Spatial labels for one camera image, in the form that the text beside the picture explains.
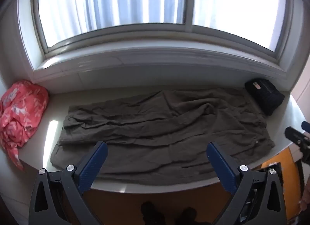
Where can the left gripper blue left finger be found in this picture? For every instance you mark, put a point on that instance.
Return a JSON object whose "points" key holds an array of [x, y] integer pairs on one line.
{"points": [[89, 167]]}

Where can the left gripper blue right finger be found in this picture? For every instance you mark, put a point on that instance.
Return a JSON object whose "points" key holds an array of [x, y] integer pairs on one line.
{"points": [[225, 167]]}

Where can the grey-brown cargo pants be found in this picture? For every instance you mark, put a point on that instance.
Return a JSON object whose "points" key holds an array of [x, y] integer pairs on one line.
{"points": [[160, 138]]}

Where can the person's right hand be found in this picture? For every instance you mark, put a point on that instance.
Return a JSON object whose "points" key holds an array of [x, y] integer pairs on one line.
{"points": [[305, 200]]}

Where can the folded dark navy garment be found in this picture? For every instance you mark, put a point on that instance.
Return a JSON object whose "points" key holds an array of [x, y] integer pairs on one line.
{"points": [[265, 94]]}

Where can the red floral cloth bundle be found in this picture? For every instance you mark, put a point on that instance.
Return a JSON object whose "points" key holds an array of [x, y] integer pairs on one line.
{"points": [[22, 107]]}

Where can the white window frame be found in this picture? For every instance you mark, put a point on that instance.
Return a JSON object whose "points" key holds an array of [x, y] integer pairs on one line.
{"points": [[62, 37]]}

